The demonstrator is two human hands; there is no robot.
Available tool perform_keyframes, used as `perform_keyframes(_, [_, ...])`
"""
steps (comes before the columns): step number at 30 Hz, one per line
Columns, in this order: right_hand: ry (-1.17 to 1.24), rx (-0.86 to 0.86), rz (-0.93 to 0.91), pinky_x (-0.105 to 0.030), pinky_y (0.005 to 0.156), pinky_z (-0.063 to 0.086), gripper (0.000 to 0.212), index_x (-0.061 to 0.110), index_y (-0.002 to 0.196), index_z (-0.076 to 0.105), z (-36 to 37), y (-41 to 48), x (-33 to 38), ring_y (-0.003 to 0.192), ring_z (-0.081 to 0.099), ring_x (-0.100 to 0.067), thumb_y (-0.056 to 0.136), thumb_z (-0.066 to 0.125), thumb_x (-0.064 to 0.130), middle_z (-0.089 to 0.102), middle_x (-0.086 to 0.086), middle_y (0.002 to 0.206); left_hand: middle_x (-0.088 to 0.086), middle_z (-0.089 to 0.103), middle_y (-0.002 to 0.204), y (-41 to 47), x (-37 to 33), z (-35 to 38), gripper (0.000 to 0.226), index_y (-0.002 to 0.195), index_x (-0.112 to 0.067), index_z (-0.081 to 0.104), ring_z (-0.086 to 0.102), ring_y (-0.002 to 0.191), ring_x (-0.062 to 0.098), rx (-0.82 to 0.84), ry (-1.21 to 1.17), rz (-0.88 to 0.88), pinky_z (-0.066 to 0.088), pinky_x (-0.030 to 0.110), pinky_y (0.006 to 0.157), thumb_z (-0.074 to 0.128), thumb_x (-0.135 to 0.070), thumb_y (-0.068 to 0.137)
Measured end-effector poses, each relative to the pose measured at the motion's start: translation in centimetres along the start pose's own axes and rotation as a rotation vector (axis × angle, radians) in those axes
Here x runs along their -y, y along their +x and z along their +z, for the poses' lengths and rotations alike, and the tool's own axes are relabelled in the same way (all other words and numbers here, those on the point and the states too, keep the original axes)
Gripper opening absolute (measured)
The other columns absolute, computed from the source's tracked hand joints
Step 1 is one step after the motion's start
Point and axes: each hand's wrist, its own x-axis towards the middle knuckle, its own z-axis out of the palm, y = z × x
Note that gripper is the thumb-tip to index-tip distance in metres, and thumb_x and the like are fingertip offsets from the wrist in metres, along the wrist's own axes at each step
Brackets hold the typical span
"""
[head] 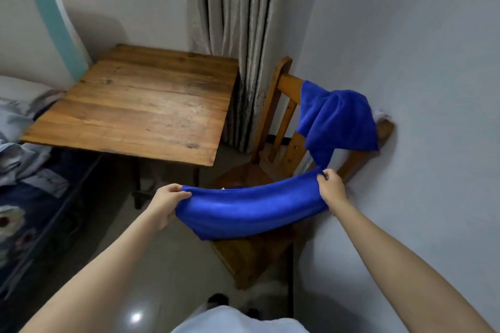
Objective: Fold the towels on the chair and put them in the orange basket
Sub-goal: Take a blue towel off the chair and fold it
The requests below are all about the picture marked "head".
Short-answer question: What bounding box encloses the white floral pillow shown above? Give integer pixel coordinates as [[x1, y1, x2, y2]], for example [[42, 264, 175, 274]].
[[0, 75, 65, 117]]

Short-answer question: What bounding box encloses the wooden folding table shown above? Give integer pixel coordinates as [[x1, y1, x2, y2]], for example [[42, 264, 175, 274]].
[[20, 44, 240, 211]]

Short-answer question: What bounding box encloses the wooden slat-back chair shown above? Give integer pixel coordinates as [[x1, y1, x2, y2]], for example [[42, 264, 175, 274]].
[[210, 56, 395, 290]]

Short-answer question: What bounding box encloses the person's right forearm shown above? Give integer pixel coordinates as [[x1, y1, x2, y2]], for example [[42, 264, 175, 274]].
[[332, 200, 495, 333]]

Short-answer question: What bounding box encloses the crumpled grey white garment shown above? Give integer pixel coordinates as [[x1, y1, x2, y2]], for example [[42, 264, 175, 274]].
[[0, 96, 71, 199]]

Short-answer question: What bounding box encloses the person's white shirt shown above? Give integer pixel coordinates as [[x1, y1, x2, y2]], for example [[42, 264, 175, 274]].
[[171, 305, 309, 333]]

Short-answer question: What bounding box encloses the blue towel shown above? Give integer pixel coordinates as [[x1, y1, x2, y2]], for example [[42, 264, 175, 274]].
[[176, 166, 329, 241], [295, 80, 379, 169]]

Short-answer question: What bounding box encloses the person's left forearm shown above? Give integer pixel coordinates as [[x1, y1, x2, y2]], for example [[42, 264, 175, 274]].
[[19, 208, 165, 333]]

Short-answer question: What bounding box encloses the beige patterned curtain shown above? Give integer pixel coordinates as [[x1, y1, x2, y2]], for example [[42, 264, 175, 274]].
[[180, 0, 290, 154]]

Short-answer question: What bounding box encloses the bed with blue floral sheet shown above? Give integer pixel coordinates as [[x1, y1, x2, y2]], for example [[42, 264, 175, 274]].
[[0, 102, 102, 302]]

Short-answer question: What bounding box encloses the person's right hand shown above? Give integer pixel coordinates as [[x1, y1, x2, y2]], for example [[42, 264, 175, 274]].
[[317, 168, 348, 214]]

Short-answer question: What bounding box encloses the person's left hand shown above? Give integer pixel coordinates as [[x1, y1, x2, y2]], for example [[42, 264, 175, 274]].
[[146, 183, 193, 230]]

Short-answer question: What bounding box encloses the white headboard with teal print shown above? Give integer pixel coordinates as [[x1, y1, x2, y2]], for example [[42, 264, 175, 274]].
[[0, 0, 93, 92]]

